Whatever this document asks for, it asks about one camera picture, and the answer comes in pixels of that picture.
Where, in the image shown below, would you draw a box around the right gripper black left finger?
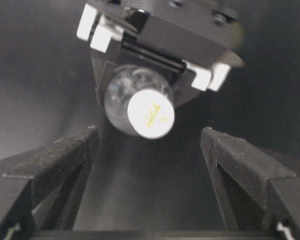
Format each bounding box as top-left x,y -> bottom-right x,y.
0,126 -> 99,240

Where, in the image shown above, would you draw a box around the clear plastic bottle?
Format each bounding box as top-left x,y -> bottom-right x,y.
104,65 -> 175,137

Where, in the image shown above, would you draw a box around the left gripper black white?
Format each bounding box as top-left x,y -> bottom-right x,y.
76,0 -> 245,108

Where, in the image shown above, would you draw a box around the white bottle cap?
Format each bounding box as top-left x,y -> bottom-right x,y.
127,89 -> 175,140

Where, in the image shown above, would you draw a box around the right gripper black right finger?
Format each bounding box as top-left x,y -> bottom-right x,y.
201,127 -> 300,240

